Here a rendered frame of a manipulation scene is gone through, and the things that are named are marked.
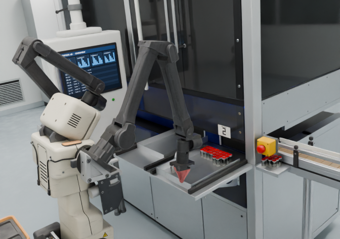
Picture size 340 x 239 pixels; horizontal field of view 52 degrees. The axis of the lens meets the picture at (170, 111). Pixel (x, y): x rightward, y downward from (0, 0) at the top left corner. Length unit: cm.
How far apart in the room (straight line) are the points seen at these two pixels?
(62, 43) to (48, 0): 438
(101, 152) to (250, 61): 80
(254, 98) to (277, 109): 21
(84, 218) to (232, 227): 95
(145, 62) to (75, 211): 68
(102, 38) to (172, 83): 96
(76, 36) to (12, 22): 463
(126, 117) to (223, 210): 104
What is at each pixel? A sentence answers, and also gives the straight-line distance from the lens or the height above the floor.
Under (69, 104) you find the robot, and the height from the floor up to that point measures 137.
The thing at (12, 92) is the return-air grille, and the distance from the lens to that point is 687.
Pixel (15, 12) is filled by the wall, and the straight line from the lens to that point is 685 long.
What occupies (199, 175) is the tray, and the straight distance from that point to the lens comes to 174.
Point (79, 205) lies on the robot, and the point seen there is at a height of 94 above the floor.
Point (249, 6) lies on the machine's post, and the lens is 163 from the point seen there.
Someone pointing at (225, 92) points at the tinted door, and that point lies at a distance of 181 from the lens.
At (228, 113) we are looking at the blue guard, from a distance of 182.
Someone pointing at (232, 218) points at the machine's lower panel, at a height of 49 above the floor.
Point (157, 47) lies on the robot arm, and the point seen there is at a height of 155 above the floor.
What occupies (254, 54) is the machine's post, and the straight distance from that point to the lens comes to 165.
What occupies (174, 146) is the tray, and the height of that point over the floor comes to 88.
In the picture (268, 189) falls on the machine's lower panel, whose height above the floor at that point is 69.
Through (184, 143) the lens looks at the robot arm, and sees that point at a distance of 155.
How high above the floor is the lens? 172
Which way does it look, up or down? 18 degrees down
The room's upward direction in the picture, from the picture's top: 6 degrees counter-clockwise
